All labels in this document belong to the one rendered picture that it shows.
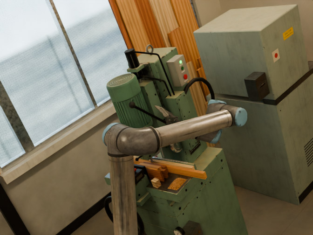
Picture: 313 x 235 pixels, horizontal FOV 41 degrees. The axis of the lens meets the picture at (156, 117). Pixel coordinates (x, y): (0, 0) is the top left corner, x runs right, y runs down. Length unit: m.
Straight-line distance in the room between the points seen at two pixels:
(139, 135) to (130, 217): 0.42
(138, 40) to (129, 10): 0.27
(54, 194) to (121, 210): 1.92
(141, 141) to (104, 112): 2.12
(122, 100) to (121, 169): 0.55
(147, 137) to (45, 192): 2.14
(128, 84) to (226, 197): 1.07
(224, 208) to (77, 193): 1.54
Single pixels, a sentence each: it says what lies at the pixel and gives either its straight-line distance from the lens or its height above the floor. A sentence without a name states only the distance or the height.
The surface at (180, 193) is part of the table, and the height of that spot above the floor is 0.88.
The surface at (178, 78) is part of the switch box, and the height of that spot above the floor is 1.37.
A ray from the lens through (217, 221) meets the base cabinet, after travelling 2.84.
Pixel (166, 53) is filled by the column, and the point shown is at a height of 1.52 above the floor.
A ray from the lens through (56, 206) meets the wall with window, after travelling 3.85.
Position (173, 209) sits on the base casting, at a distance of 2.44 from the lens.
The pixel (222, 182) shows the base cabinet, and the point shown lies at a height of 0.61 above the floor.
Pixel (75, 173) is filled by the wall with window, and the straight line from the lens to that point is 3.86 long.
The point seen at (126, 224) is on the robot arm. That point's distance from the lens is 1.97.
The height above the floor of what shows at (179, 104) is 1.25.
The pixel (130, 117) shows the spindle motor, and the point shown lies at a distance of 2.34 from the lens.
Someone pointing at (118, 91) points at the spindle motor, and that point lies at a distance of 2.28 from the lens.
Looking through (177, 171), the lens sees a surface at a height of 0.92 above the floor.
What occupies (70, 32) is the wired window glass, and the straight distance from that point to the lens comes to 3.77.
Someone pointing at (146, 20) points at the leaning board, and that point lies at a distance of 4.00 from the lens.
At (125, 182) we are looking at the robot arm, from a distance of 1.88.
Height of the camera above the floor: 2.24
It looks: 25 degrees down
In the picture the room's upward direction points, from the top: 20 degrees counter-clockwise
